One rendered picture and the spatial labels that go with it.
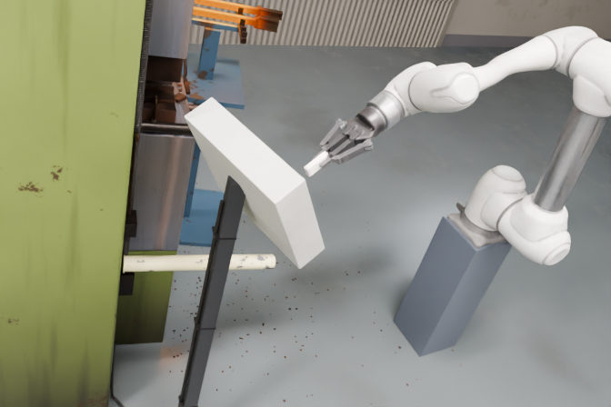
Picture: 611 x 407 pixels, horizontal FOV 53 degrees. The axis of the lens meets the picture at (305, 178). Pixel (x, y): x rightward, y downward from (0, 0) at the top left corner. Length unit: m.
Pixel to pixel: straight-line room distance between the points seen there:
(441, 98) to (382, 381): 1.37
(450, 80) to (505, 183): 0.84
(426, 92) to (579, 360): 1.89
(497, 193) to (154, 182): 1.16
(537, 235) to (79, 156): 1.42
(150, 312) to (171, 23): 1.09
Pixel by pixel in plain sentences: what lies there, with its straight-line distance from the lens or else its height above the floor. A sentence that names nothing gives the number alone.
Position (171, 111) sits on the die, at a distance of 1.77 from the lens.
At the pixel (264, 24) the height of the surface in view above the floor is 1.00.
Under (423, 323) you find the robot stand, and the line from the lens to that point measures 2.58.
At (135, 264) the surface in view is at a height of 0.63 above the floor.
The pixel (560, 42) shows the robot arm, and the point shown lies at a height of 1.39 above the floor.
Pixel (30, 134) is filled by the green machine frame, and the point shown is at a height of 1.08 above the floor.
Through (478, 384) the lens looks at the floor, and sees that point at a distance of 2.69.
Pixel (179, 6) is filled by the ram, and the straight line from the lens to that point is 1.58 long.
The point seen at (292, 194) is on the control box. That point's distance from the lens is 1.20.
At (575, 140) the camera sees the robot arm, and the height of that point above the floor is 1.16.
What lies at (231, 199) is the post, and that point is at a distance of 1.37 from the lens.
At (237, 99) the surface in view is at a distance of 2.39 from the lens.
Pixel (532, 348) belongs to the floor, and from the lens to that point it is 2.99.
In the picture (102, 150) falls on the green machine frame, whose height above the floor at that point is 1.05.
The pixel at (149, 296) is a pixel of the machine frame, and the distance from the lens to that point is 2.20.
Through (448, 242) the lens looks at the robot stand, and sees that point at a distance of 2.37.
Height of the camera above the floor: 1.87
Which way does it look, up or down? 34 degrees down
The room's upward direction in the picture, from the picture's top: 16 degrees clockwise
